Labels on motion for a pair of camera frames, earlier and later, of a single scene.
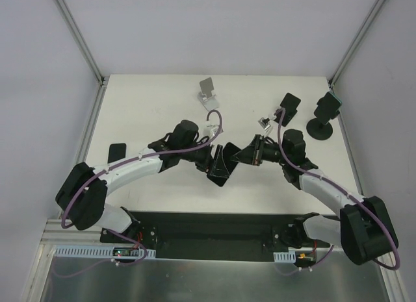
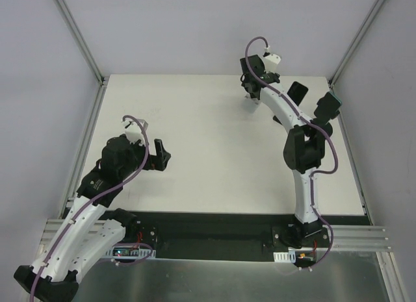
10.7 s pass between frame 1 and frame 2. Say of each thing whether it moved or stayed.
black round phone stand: stayed
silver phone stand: moved
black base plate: stayed
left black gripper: moved
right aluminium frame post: stayed
